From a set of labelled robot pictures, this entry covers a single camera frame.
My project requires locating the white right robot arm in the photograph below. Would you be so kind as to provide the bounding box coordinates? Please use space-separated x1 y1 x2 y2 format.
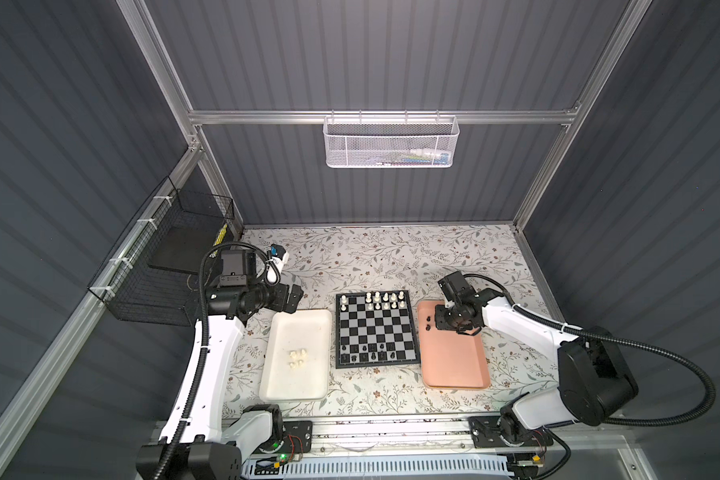
430 296 639 446

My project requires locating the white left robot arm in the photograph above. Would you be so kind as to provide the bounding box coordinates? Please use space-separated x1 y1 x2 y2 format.
136 283 303 479

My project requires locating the black white chess board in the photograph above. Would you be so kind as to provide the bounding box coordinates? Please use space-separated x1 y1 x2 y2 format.
335 290 421 369

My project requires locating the pink plastic tray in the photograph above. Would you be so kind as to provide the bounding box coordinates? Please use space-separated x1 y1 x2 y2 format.
416 300 491 390

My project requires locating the white plastic tray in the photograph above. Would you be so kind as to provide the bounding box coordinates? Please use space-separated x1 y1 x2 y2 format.
259 309 333 403

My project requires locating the black corrugated left cable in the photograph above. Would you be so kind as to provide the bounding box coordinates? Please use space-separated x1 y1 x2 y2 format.
149 241 277 480

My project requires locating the black corrugated cable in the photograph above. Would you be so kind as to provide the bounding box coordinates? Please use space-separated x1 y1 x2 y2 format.
149 241 277 480
464 273 717 428

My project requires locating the black wire side basket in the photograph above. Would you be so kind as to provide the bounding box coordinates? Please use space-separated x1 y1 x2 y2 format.
88 178 235 327

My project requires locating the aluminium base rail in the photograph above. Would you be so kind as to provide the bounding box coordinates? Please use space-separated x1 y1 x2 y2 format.
283 412 632 456

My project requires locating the white vented cable duct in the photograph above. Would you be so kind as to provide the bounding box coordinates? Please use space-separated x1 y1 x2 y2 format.
241 454 516 479

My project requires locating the white wire wall basket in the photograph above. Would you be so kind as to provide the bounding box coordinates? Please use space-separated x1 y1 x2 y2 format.
322 116 460 169

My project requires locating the aluminium horizontal wall rail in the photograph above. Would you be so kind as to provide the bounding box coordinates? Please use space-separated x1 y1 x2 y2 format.
188 110 577 125

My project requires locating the black corrugated right cable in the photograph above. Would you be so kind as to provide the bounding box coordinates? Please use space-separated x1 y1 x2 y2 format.
464 273 717 428

